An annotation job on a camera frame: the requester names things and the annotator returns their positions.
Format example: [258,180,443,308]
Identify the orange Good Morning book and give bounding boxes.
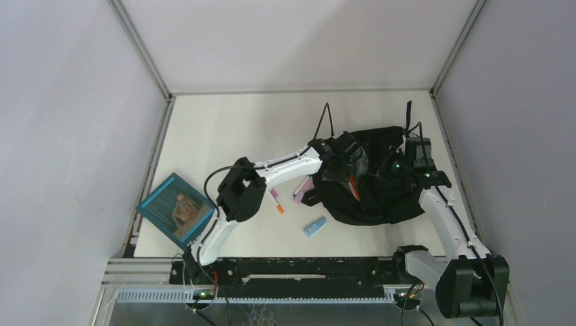
[348,175,360,201]

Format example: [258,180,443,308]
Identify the black student backpack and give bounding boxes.
[301,126,424,226]

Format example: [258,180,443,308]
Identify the teal humor book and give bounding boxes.
[136,173,215,250]

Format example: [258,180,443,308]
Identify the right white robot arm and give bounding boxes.
[377,156,509,325]

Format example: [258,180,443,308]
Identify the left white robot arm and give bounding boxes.
[185,132,367,283]

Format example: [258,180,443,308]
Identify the pink highlighter pen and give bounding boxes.
[293,175,314,204]

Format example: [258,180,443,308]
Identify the orange capped white marker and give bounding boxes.
[272,198,285,214]

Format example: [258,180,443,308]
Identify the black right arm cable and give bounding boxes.
[400,121,505,326]

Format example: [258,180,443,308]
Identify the black front mounting rail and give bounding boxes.
[168,257,403,302]

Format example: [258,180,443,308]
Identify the aluminium cell frame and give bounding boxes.
[88,0,525,326]

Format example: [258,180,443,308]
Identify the white slotted cable duct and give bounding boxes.
[114,287,397,304]

